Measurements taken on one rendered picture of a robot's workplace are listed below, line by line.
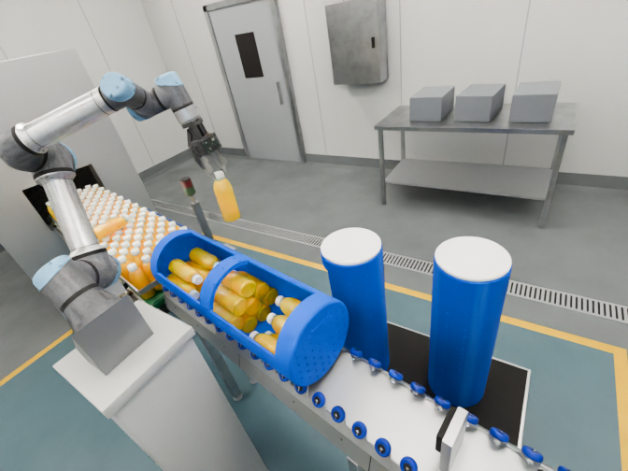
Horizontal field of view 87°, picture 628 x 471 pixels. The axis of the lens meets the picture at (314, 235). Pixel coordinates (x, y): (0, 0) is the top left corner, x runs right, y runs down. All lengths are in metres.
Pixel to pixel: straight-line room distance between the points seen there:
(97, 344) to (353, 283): 0.95
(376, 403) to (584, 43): 3.49
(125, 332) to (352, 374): 0.73
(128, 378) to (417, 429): 0.85
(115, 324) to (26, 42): 5.13
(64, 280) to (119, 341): 0.24
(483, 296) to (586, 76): 2.92
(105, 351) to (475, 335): 1.35
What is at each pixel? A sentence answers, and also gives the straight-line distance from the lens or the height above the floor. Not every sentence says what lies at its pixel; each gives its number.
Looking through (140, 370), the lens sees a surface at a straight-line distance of 1.19.
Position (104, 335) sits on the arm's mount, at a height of 1.27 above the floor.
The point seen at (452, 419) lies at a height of 1.08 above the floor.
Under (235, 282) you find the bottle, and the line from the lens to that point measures 1.26.
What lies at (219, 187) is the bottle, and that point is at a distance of 1.30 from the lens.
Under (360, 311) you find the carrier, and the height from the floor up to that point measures 0.74.
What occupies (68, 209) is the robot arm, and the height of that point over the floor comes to 1.54.
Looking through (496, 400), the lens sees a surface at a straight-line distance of 2.12.
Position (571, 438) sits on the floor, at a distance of 2.31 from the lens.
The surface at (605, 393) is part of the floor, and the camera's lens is 2.52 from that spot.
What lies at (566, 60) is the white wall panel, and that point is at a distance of 3.99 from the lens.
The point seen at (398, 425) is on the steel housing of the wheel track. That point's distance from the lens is 1.13.
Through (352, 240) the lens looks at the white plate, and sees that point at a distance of 1.55.
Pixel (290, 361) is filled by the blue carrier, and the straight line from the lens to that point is 0.99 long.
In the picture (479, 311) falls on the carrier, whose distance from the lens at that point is 1.48.
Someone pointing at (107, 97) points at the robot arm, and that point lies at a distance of 1.16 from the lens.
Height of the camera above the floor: 1.95
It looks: 34 degrees down
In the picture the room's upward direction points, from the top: 11 degrees counter-clockwise
